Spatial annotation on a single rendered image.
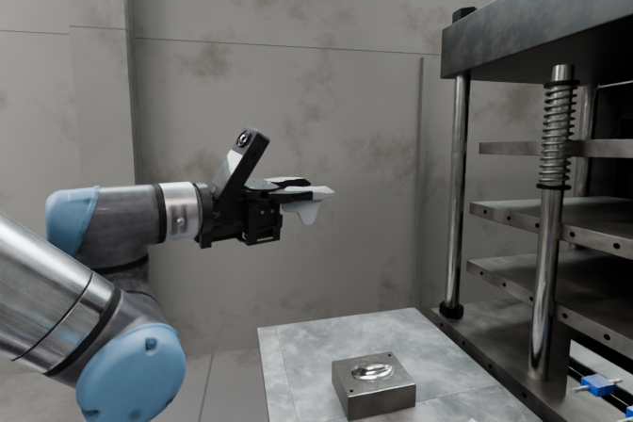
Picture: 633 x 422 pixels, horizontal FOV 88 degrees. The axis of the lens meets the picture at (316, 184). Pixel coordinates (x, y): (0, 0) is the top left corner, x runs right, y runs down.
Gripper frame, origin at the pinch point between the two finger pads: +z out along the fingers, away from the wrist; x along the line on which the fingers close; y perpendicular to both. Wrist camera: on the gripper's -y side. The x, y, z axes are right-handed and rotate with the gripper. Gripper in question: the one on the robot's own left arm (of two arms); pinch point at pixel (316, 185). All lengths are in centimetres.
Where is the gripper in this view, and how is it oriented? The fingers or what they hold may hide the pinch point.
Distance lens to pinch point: 55.4
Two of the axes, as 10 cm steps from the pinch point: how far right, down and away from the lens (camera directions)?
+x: 5.9, 2.3, -7.8
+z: 8.1, -0.6, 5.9
